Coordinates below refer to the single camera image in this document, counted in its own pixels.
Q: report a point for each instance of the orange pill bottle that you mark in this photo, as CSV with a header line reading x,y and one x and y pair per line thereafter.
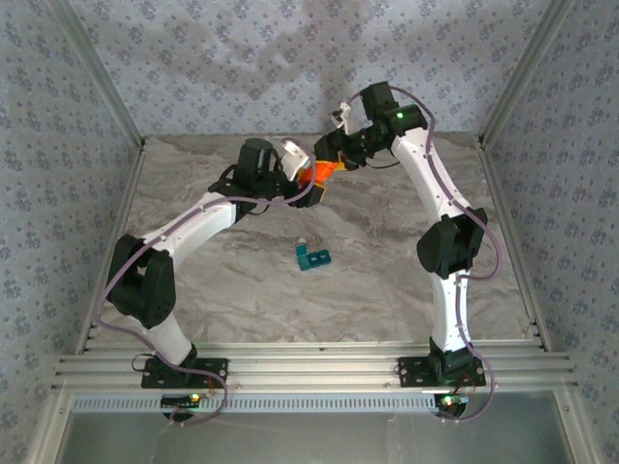
x,y
324,173

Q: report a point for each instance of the aluminium corner post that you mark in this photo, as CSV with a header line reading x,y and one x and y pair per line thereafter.
x,y
97,72
527,72

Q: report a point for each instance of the aluminium front rail frame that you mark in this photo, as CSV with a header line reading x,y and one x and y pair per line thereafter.
x,y
314,369

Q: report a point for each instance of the controller board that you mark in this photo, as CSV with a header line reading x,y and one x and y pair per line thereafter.
x,y
181,400
452,401

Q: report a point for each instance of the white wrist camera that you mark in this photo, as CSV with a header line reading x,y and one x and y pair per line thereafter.
x,y
296,159
341,116

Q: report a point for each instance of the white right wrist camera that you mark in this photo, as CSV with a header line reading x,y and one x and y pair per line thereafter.
x,y
341,116

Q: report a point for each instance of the right controller board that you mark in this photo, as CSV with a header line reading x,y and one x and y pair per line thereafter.
x,y
452,401

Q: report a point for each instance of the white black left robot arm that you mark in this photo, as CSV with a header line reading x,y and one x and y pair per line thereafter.
x,y
193,227

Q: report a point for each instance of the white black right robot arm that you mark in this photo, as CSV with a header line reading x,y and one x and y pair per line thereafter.
x,y
425,174

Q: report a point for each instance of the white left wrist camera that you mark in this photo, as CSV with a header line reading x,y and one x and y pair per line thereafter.
x,y
296,159

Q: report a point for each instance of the left controller board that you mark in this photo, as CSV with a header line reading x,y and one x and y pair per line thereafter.
x,y
181,400

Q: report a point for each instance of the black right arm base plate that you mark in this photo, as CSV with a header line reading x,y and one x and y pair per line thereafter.
x,y
416,372

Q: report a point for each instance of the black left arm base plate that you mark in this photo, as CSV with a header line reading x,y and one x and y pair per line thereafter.
x,y
213,374

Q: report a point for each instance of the teal pill organizer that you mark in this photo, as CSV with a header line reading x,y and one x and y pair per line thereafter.
x,y
314,260

